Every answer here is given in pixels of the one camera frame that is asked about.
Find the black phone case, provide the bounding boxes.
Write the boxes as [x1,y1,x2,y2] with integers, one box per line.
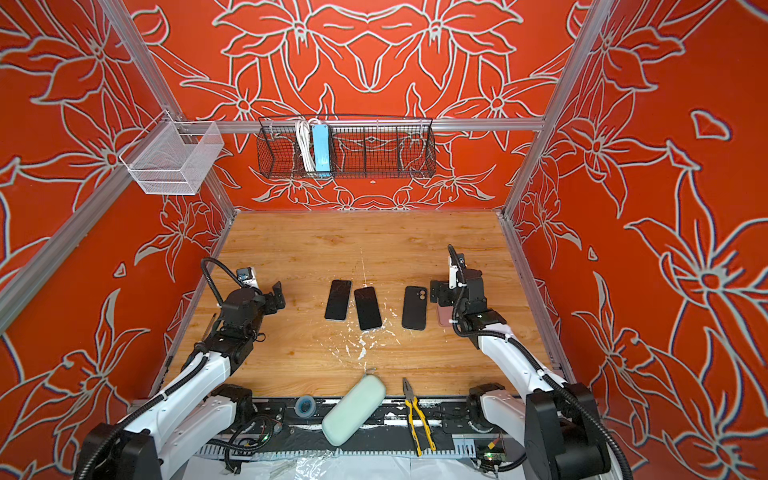
[401,286,428,331]

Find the pink phone case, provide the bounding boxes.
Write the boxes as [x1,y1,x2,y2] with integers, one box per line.
[437,305,453,328]

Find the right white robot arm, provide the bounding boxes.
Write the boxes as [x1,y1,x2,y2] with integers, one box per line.
[430,247,634,479]

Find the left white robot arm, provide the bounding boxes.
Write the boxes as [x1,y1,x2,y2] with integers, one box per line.
[74,257,286,479]

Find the mint green glasses case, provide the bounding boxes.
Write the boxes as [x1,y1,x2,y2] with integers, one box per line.
[321,375,386,447]

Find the blue tape roll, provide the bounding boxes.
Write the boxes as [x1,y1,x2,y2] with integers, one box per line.
[294,395,317,419]

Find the green circuit board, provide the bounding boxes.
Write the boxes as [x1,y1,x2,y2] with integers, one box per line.
[477,439,507,464]

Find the light blue box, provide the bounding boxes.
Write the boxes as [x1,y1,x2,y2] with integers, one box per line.
[312,123,331,176]

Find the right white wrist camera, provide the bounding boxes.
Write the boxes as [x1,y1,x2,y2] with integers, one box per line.
[448,260,461,290]

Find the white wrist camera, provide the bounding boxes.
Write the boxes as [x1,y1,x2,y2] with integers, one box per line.
[448,260,461,290]
[236,267,259,289]

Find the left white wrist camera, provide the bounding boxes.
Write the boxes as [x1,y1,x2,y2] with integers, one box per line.
[236,267,259,289]

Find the yellow handled pliers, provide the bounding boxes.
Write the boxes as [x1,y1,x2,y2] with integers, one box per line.
[402,378,437,457]

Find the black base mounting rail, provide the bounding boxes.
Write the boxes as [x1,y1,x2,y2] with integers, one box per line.
[202,395,523,457]

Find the black wire wall basket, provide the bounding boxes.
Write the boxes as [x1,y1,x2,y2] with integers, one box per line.
[256,114,437,180]

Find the clear plastic wall bin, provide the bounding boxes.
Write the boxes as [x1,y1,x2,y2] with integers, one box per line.
[119,121,224,196]

